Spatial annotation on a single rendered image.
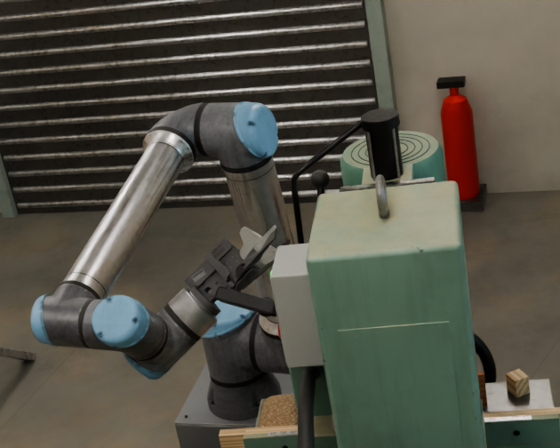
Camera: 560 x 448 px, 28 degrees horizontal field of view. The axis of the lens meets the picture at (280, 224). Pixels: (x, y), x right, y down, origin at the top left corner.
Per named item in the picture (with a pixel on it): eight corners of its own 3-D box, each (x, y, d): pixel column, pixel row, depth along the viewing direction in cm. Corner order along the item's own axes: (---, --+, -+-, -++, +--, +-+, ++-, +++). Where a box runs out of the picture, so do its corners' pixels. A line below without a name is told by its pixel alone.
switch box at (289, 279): (331, 331, 176) (316, 241, 169) (326, 365, 167) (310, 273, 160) (292, 333, 177) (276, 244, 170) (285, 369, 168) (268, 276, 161)
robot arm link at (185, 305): (195, 334, 203) (207, 339, 213) (213, 316, 203) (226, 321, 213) (163, 300, 206) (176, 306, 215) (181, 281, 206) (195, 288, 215)
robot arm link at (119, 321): (74, 340, 195) (108, 359, 205) (131, 345, 190) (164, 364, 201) (86, 289, 198) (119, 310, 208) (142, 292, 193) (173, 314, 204)
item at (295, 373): (348, 383, 192) (337, 308, 186) (346, 414, 184) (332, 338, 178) (300, 387, 194) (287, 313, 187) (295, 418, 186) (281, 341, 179)
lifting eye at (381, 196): (390, 207, 166) (385, 167, 164) (389, 225, 161) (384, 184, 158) (380, 208, 167) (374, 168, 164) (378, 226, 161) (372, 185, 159)
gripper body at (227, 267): (226, 235, 206) (180, 281, 206) (257, 268, 204) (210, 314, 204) (235, 242, 214) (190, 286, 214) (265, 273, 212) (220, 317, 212)
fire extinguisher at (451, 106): (487, 193, 516) (476, 70, 491) (484, 211, 500) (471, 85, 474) (448, 194, 522) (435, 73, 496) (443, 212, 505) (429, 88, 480)
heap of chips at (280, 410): (306, 397, 234) (302, 382, 233) (299, 438, 222) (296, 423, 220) (263, 400, 236) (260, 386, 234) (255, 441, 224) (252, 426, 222)
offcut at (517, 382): (530, 393, 223) (528, 376, 221) (516, 398, 222) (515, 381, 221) (520, 385, 226) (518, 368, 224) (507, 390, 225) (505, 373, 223)
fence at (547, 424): (560, 436, 209) (558, 412, 207) (561, 442, 208) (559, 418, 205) (248, 456, 220) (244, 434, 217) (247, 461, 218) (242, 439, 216)
